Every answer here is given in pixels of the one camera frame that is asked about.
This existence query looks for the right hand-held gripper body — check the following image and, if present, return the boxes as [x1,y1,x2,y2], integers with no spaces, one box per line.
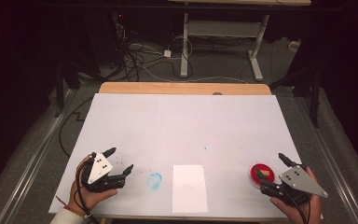
[259,164,329,207]

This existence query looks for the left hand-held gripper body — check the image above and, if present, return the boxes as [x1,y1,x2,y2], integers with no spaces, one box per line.
[81,151,128,193]

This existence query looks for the person's right hand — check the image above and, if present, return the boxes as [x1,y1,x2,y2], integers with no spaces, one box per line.
[268,166,324,224]

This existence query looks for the person's left hand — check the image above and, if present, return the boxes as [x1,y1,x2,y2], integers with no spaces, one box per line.
[66,155,119,216]

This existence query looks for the white paper sheet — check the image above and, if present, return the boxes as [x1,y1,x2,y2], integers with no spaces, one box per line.
[172,164,209,215]

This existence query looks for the black metal stand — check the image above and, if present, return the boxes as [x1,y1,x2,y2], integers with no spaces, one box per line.
[53,59,67,119]
[309,66,323,129]

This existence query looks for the large white board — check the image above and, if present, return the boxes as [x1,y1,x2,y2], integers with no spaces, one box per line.
[48,92,304,220]

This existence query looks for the wooden table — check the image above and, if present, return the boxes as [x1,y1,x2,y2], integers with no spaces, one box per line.
[98,81,293,224]

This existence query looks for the right hand-held gripper black cable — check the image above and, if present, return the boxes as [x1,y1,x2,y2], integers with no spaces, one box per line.
[279,186,312,224]

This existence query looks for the hand-held gripper black cable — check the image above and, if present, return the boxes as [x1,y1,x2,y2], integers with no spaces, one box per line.
[74,155,102,224]
[279,186,312,224]

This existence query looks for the left hand-held gripper black cable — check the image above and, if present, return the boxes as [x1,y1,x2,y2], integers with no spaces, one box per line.
[74,155,102,224]

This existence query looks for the metal floor rail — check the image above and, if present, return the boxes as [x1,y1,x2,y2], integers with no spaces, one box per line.
[0,88,77,224]
[295,96,358,224]

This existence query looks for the red thread bracelet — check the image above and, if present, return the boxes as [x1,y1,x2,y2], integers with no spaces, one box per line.
[55,195,91,218]

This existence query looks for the black floor cable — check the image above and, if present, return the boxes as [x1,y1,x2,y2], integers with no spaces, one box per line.
[58,96,95,158]

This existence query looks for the tangle of black cables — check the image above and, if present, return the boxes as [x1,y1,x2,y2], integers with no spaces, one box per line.
[110,12,197,82]

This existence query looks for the white floor cable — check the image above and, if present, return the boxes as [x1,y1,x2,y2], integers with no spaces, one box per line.
[127,43,250,85]

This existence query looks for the white metal desk frame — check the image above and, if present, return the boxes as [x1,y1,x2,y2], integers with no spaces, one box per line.
[167,0,312,83]

